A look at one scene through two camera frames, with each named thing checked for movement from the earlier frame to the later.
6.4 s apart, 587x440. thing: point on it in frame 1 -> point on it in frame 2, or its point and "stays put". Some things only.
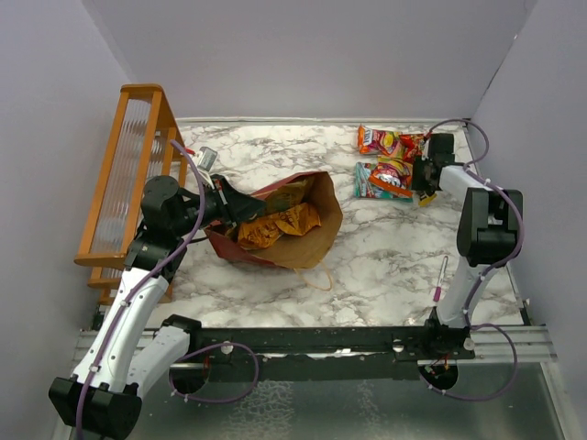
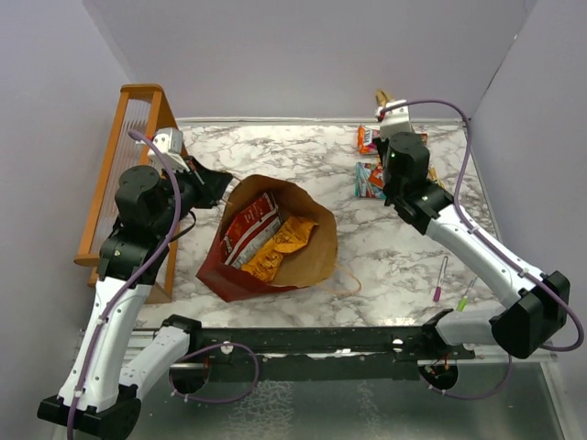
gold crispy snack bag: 288,194 -> 382,98
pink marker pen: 437,290 stays put
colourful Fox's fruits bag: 373,141 stays put
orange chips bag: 261,232 -> 291,236
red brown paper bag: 292,250 -> 311,259
